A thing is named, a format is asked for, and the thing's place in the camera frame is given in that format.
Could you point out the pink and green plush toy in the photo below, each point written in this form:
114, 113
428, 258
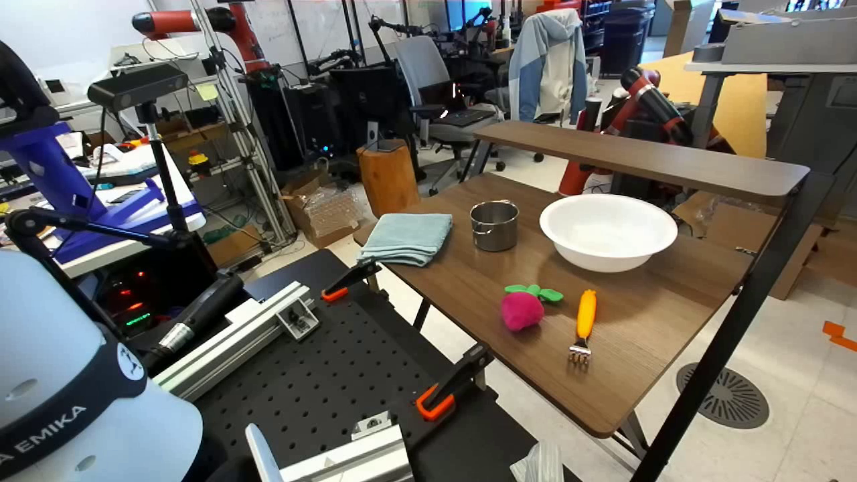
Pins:
523, 305

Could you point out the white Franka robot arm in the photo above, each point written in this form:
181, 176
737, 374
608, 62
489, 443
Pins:
77, 405

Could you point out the red robot arm background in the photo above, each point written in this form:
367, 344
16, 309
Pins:
228, 20

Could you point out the folded light blue towel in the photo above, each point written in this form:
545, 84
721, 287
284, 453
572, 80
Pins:
409, 239

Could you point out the small grey metal pot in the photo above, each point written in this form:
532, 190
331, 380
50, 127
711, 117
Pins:
493, 227

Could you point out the orange black clamp far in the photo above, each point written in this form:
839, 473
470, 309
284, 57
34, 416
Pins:
365, 273

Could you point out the orange black clamp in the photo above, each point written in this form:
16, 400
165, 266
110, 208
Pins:
440, 397
365, 273

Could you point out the wooden knife block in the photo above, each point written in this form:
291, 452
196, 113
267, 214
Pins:
387, 174

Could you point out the cardboard box on floor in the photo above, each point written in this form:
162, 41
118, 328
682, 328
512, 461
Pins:
323, 211

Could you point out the grey office chair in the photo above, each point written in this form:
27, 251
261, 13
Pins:
438, 107

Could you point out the black perforated breadboard base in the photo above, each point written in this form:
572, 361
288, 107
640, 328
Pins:
363, 361

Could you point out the orange black clamp near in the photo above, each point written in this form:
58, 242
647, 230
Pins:
440, 397

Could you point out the white bowl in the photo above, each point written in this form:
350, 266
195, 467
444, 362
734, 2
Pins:
607, 234

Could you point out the chair with blue white jacket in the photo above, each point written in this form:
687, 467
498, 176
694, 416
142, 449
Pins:
548, 70

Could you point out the dark wooden shelf board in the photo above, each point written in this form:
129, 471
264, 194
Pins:
675, 164

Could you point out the round floor drain grate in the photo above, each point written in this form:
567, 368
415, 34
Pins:
734, 404

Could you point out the aluminium extrusion rail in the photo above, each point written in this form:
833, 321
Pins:
284, 314

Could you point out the yellow handled fork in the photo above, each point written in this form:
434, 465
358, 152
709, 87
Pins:
586, 328

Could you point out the black camera on stand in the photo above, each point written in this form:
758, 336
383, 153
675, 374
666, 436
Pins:
140, 91

